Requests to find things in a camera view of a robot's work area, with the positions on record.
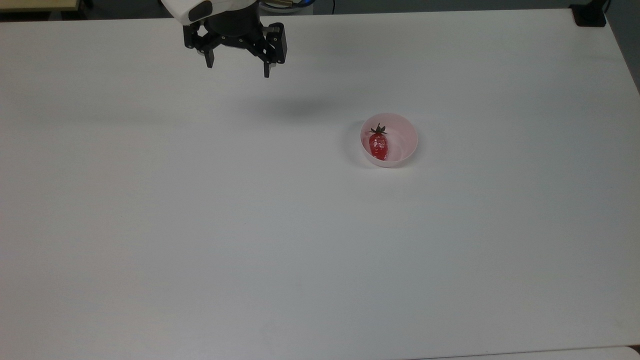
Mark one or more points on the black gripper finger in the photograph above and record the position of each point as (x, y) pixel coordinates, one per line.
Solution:
(267, 69)
(209, 60)

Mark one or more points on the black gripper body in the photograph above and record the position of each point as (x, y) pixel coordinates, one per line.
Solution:
(234, 31)

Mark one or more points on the red strawberry with green leaves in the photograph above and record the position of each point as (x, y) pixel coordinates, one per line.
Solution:
(378, 145)

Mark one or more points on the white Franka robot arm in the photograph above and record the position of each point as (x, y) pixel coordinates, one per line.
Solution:
(187, 9)

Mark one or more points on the pink plastic bowl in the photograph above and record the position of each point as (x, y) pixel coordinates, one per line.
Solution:
(405, 142)

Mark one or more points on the wooden side table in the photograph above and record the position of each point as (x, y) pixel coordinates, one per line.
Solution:
(35, 4)

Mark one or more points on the black camera pole clamp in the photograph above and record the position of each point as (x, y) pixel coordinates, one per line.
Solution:
(589, 16)

